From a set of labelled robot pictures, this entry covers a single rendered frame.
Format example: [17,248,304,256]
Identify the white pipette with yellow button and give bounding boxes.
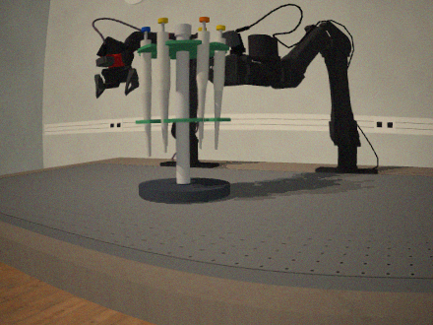
[157,18,172,153]
[214,25,226,150]

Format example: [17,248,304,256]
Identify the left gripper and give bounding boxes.
[209,33,262,87]

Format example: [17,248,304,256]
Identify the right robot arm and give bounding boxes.
[95,32,219,168]

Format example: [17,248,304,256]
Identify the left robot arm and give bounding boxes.
[248,22,378,174]

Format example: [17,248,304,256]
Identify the white pipette with blue button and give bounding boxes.
[141,27,152,157]

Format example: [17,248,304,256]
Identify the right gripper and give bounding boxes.
[94,53,140,98]

